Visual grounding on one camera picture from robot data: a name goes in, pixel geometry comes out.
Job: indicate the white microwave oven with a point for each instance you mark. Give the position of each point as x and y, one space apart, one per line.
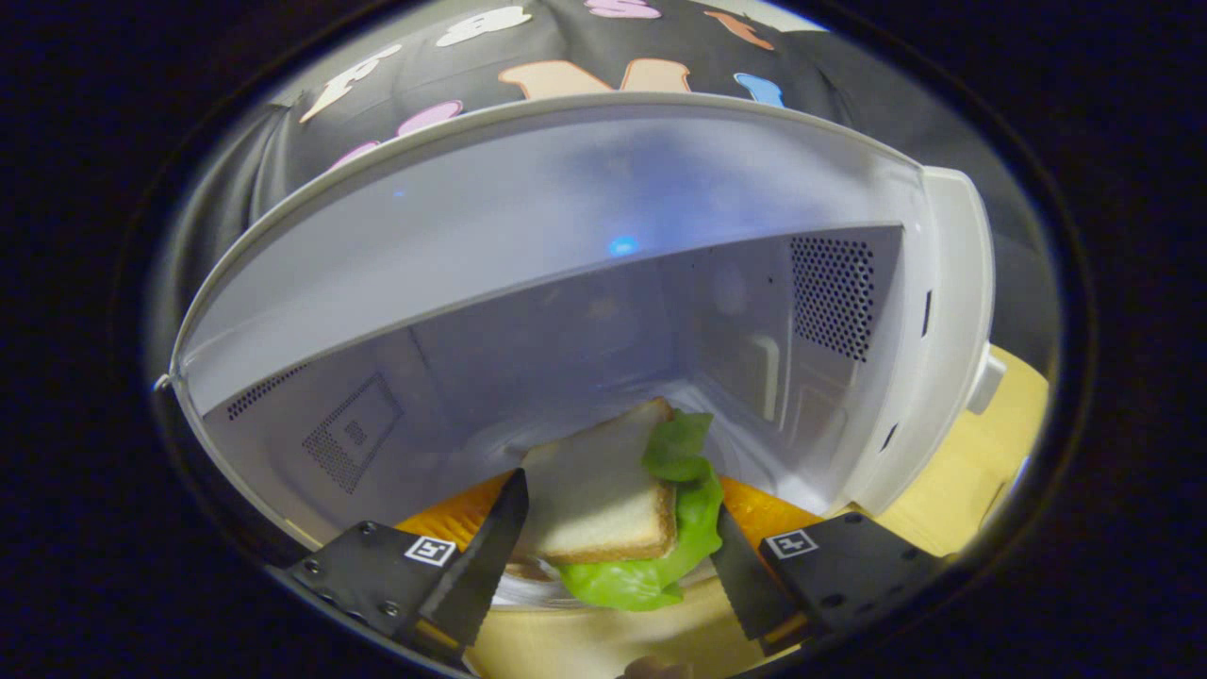
519 217

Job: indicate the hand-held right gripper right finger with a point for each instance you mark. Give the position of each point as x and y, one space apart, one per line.
745 585

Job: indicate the lettuce bread sandwich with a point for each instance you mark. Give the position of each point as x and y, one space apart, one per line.
603 500

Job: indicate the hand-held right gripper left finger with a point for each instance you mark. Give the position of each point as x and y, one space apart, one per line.
486 561

